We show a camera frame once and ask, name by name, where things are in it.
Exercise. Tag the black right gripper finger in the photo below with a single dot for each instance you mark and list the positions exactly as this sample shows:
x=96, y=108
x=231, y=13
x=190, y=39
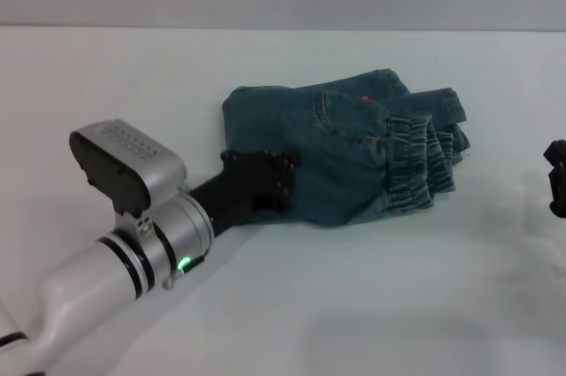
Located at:
x=556, y=152
x=558, y=194

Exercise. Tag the blue denim shorts basketball print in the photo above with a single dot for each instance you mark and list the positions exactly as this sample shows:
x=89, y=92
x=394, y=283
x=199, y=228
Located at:
x=345, y=150

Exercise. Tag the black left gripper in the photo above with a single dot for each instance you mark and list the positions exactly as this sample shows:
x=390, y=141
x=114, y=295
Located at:
x=239, y=199

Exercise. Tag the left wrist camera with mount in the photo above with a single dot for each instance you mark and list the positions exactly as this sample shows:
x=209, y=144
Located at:
x=124, y=163

